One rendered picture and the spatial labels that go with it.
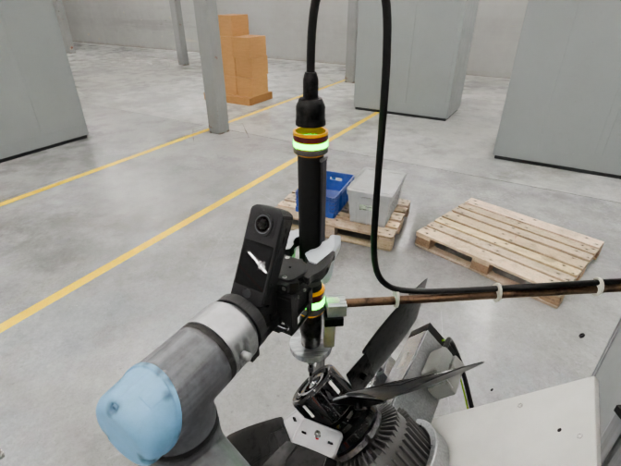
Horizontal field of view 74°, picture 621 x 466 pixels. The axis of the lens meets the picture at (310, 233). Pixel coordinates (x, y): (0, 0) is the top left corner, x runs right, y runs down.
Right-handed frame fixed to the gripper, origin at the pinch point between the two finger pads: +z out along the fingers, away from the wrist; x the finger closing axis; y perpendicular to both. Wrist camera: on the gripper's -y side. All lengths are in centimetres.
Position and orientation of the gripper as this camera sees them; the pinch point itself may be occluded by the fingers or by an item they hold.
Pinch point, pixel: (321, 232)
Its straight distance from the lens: 60.0
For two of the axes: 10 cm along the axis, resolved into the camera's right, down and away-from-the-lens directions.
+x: 8.7, 2.5, -4.3
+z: 5.0, -4.4, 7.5
